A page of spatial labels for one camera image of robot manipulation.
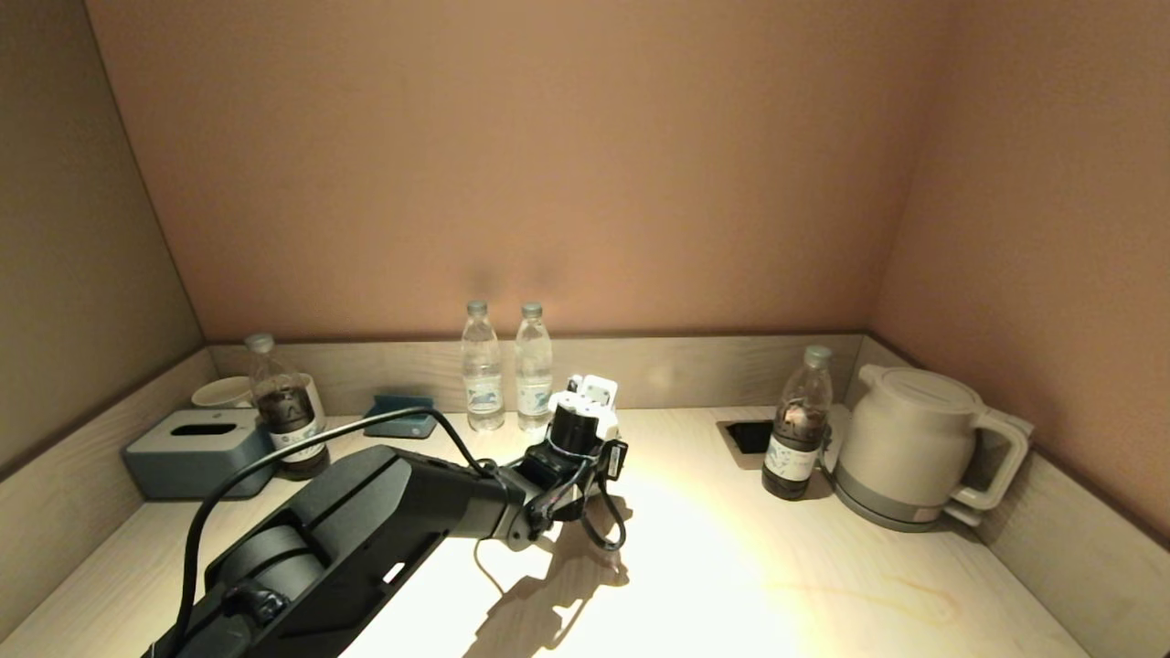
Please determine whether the clear water bottle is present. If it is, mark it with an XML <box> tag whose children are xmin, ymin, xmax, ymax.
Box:
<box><xmin>462</xmin><ymin>301</ymin><xmax>505</xmax><ymax>431</ymax></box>
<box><xmin>515</xmin><ymin>302</ymin><xmax>555</xmax><ymax>432</ymax></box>

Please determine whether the small blue tray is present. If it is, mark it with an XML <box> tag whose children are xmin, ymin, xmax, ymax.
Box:
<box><xmin>364</xmin><ymin>395</ymin><xmax>438</xmax><ymax>440</ymax></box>

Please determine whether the black recessed desk socket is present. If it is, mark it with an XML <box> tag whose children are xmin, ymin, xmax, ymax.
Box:
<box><xmin>717</xmin><ymin>420</ymin><xmax>778</xmax><ymax>471</ymax></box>

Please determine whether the dark tea bottle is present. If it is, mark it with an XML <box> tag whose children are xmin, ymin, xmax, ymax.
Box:
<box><xmin>761</xmin><ymin>345</ymin><xmax>834</xmax><ymax>502</ymax></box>
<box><xmin>245</xmin><ymin>333</ymin><xmax>331</xmax><ymax>481</ymax></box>

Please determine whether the grey kettle base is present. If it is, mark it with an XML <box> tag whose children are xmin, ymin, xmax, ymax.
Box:
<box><xmin>830</xmin><ymin>464</ymin><xmax>984</xmax><ymax>535</ymax></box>

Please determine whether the cream electric kettle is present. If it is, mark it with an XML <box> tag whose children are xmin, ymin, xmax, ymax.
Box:
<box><xmin>834</xmin><ymin>366</ymin><xmax>1034</xmax><ymax>515</ymax></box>

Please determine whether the white ceramic cup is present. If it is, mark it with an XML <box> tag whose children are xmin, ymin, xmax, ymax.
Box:
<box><xmin>192</xmin><ymin>377</ymin><xmax>256</xmax><ymax>409</ymax></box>

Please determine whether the blue-grey tissue box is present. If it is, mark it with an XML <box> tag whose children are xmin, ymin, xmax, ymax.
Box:
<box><xmin>123</xmin><ymin>409</ymin><xmax>277</xmax><ymax>500</ymax></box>

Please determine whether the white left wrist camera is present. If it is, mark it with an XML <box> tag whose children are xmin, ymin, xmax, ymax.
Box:
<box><xmin>569</xmin><ymin>375</ymin><xmax>621</xmax><ymax>414</ymax></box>

